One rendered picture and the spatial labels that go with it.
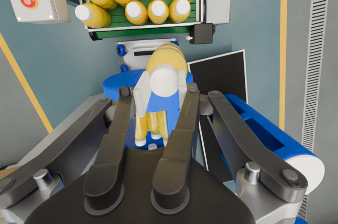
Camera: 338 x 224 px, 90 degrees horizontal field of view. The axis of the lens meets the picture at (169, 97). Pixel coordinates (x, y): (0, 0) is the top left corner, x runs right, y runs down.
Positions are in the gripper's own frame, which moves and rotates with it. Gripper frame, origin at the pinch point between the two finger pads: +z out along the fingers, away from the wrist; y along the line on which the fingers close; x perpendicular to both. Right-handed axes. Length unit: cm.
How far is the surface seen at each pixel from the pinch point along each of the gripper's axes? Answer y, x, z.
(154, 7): -3.8, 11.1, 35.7
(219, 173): 43, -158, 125
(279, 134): 57, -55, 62
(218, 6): 20, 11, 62
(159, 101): -3.3, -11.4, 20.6
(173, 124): -0.3, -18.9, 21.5
